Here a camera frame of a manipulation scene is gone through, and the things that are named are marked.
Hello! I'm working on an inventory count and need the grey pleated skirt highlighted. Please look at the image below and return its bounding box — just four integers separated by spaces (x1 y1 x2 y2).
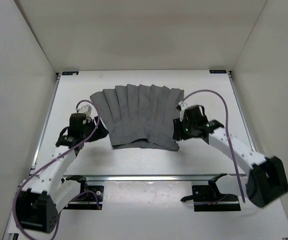
90 84 184 152

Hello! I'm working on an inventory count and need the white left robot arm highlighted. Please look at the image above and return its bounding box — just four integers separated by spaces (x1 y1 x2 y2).
12 113 108 234

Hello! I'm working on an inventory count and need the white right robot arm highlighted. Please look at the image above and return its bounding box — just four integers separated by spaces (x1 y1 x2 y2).
173 103 288 208

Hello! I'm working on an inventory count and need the blue label sticker right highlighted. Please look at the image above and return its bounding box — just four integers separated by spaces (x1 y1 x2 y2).
209 69 227 74

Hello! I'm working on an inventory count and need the blue label sticker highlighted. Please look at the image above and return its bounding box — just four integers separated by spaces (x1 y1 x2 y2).
61 71 79 76
209 69 227 74

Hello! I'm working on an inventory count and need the blue label sticker left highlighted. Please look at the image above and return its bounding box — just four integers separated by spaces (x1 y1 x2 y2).
61 71 79 76

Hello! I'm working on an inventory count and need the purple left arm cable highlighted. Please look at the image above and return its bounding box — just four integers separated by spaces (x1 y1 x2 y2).
12 99 101 238

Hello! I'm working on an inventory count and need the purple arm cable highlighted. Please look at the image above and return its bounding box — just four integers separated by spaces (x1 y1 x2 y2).
180 89 246 204
12 99 101 238

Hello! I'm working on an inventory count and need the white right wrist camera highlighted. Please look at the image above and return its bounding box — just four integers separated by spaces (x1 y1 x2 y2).
176 101 188 121

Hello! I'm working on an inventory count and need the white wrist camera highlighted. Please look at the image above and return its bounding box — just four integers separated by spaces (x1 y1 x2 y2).
77 104 92 119
176 101 188 121

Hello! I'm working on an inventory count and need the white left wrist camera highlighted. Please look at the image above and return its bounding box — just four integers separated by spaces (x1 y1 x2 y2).
77 104 92 119

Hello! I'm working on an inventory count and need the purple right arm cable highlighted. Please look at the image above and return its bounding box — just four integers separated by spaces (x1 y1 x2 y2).
180 89 246 204

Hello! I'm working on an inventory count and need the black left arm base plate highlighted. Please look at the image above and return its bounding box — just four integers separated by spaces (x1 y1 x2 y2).
64 185 104 211

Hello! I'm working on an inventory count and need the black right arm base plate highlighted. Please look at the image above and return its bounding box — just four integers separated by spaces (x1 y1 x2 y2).
180 185 241 212

